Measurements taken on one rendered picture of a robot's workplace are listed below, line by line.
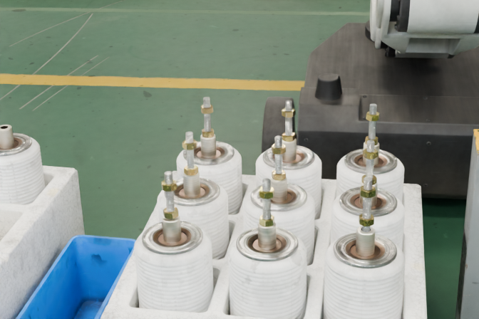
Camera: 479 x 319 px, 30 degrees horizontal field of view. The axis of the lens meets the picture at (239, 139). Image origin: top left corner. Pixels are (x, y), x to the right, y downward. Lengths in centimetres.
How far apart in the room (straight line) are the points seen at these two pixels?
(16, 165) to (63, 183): 9
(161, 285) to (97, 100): 114
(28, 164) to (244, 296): 44
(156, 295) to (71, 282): 31
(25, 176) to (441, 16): 68
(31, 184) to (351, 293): 55
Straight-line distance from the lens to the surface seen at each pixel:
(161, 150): 191
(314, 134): 156
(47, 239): 138
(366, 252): 108
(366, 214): 106
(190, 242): 110
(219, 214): 120
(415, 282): 117
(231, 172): 129
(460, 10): 141
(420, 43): 171
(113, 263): 140
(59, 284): 135
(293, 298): 110
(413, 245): 124
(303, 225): 118
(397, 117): 159
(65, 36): 266
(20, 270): 130
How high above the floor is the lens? 83
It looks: 25 degrees down
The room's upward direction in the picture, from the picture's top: 1 degrees counter-clockwise
